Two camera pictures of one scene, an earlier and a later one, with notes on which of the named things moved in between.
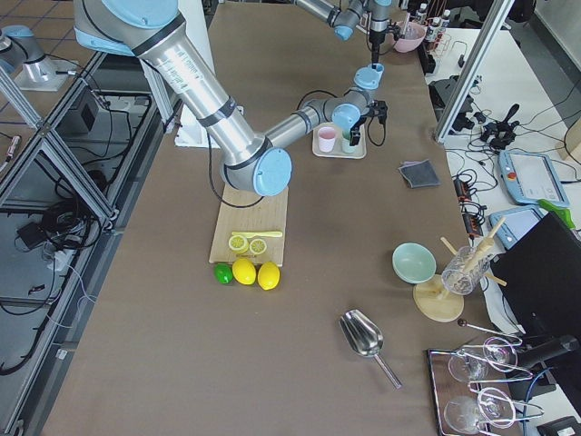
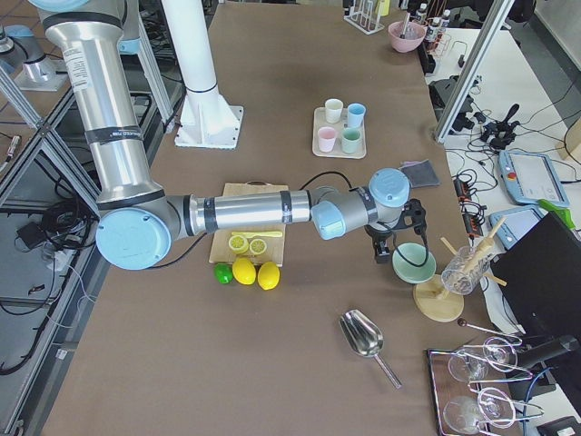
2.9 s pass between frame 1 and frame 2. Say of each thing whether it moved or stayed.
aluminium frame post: stayed
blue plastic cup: moved
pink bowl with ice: stayed
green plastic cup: stayed
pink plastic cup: stayed
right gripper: moved
